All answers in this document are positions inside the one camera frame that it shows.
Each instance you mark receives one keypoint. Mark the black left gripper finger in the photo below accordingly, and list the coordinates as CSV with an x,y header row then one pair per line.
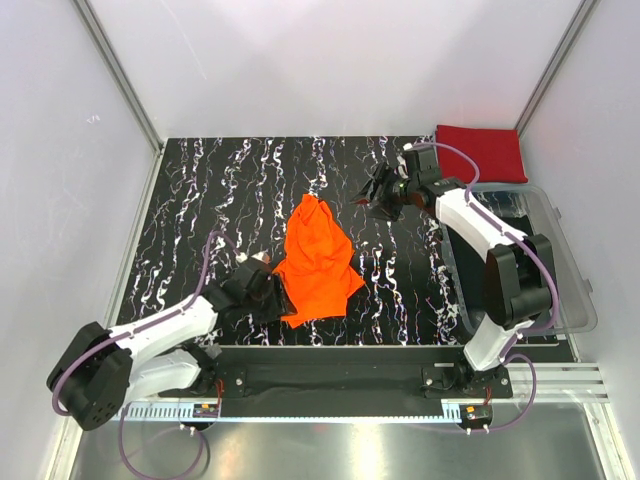
x,y
268,310
284,304

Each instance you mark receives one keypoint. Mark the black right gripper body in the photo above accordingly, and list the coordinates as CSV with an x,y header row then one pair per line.
x,y
412,184

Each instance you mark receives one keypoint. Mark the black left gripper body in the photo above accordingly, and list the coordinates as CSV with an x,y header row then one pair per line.
x,y
253,300

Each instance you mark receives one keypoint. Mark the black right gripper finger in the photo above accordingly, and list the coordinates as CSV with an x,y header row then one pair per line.
x,y
379,186
387,204

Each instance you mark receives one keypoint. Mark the orange t-shirt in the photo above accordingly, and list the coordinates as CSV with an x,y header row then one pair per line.
x,y
316,271

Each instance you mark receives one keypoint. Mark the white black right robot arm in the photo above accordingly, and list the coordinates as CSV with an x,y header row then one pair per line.
x,y
520,294

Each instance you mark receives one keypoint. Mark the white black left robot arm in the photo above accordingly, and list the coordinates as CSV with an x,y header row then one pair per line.
x,y
104,369

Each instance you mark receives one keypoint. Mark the red folded t-shirt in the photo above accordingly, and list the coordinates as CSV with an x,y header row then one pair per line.
x,y
495,151

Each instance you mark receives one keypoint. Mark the black folded t-shirt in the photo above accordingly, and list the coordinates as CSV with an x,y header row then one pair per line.
x,y
470,268

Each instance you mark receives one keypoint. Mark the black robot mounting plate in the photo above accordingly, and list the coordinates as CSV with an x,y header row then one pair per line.
x,y
435,381

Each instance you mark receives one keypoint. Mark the slotted cable duct rail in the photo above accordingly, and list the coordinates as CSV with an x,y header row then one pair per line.
x,y
438,413

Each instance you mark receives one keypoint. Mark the left aluminium frame post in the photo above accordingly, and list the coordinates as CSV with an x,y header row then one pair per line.
x,y
98,35

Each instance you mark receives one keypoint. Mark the aluminium frame post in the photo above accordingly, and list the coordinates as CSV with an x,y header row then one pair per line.
x,y
98,35
569,38

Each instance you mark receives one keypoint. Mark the right aluminium frame post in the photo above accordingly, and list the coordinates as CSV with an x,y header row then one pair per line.
x,y
569,38

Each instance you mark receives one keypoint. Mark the aluminium extrusion rail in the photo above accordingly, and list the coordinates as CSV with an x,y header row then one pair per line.
x,y
559,383

